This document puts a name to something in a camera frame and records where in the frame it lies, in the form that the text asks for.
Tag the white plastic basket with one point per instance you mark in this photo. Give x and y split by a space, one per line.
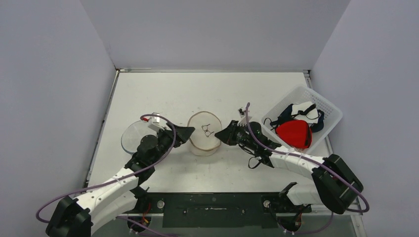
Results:
297 95

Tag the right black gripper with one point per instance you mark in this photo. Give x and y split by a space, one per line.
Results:
235 133

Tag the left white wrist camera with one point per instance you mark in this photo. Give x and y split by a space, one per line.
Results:
153 122

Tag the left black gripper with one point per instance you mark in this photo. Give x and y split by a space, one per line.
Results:
182 135

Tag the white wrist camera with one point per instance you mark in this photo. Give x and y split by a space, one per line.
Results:
153 122
244 117

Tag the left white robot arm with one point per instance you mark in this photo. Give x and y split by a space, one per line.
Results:
85 214

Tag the navy blue bra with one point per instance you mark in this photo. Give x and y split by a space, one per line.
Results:
316 124

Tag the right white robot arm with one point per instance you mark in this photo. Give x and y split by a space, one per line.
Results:
296 162

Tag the blue-trim mesh laundry bag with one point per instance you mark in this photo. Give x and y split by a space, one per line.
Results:
134 133

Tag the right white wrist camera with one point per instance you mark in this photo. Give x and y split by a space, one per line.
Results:
244 117

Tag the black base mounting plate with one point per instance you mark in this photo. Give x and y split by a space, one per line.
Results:
219 210

